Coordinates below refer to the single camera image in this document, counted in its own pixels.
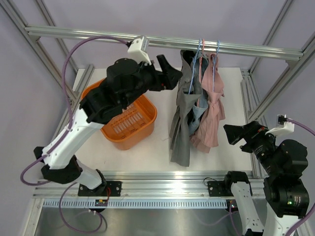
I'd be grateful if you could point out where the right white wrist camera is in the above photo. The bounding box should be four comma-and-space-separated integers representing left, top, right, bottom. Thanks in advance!
265, 115, 295, 137

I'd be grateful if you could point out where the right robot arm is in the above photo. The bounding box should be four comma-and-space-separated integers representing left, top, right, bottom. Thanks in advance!
223, 116, 313, 236

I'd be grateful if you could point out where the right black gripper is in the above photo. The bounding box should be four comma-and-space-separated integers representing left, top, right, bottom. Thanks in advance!
224, 119, 282, 175

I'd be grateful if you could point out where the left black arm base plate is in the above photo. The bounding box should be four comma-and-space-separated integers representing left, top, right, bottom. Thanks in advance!
78, 180, 122, 197

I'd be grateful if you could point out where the pink skirt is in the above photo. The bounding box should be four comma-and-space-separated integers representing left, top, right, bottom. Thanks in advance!
190, 53, 225, 153

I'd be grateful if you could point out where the purple cable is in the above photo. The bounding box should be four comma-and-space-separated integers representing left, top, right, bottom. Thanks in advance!
285, 118, 315, 236
20, 35, 131, 185

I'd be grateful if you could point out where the pink wire hanger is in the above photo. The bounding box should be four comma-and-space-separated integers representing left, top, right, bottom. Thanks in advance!
198, 38, 206, 84

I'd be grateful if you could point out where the blue wire hanger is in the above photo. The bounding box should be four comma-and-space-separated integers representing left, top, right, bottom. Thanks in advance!
211, 40, 220, 92
181, 38, 202, 98

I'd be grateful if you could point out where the aluminium frame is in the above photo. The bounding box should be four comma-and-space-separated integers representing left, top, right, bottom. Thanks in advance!
0, 0, 315, 236

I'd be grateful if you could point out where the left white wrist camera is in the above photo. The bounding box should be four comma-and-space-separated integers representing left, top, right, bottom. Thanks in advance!
127, 36, 152, 65

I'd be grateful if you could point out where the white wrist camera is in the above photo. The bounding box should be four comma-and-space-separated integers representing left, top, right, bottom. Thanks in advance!
127, 36, 152, 65
265, 115, 295, 137

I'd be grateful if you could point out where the orange plastic basket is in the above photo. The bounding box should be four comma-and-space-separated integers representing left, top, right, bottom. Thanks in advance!
81, 79, 158, 151

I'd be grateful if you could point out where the grey skirt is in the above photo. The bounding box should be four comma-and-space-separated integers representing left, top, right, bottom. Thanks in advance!
169, 50, 202, 167

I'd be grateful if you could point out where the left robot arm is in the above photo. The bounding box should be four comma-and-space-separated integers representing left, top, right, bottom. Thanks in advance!
34, 55, 182, 196

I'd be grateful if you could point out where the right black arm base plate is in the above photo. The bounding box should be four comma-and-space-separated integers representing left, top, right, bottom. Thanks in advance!
207, 180, 233, 197

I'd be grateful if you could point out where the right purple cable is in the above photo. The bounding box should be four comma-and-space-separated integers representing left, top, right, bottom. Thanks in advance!
285, 118, 315, 236

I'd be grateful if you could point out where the light blue denim skirt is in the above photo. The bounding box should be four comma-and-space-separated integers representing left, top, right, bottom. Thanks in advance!
188, 56, 209, 136

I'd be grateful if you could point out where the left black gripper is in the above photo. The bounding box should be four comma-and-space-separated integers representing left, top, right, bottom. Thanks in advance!
121, 54, 181, 107

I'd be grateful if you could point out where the white slotted cable duct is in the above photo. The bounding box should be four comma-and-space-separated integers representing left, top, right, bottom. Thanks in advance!
43, 198, 228, 209

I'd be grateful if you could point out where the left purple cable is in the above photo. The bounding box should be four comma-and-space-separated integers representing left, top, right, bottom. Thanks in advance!
20, 35, 131, 185

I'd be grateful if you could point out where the aluminium hanging rail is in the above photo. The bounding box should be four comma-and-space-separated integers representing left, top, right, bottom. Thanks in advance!
25, 26, 304, 61

